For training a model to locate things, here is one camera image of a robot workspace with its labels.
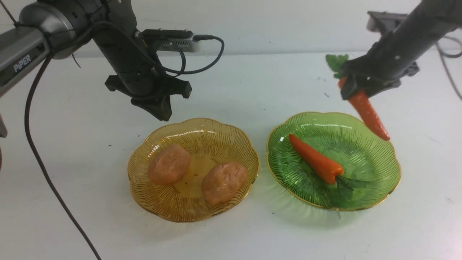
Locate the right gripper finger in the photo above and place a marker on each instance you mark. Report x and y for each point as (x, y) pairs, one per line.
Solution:
(349, 88)

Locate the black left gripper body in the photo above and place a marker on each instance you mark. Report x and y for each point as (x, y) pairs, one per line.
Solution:
(149, 88)

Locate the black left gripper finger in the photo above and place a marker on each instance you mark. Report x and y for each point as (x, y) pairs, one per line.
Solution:
(158, 106)

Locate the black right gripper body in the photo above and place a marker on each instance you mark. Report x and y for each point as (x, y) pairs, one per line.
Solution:
(378, 72)

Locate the orange carrot with leaves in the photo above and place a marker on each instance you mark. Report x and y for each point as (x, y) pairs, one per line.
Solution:
(359, 101)

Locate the orange potato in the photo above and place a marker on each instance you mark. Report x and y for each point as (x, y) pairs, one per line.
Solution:
(169, 166)
(223, 181)

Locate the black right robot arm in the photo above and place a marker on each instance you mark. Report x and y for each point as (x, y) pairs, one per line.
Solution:
(404, 39)

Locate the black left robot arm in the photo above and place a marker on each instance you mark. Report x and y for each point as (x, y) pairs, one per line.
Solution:
(57, 28)

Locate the amber ribbed plastic plate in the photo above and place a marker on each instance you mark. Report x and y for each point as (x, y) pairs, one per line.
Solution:
(209, 143)

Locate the green ribbed plastic plate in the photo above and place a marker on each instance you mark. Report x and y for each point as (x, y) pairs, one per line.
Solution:
(371, 169)

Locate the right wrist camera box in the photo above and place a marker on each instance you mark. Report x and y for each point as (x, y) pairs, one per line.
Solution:
(384, 22)

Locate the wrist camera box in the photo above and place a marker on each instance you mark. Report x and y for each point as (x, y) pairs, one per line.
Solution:
(384, 22)
(171, 40)

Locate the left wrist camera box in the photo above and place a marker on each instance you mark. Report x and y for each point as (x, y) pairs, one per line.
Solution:
(171, 40)

